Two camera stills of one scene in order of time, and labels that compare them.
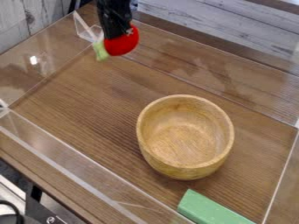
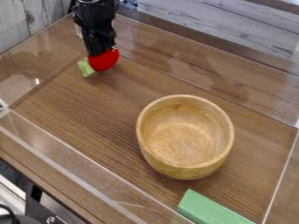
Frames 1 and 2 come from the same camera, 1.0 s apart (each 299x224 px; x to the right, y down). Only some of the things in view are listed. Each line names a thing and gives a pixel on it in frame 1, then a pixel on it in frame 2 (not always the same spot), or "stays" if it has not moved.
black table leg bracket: (38, 213) stays
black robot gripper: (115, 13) to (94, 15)
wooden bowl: (185, 134) stays
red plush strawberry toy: (122, 45) to (99, 62)
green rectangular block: (205, 210) stays
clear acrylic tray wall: (69, 164) stays
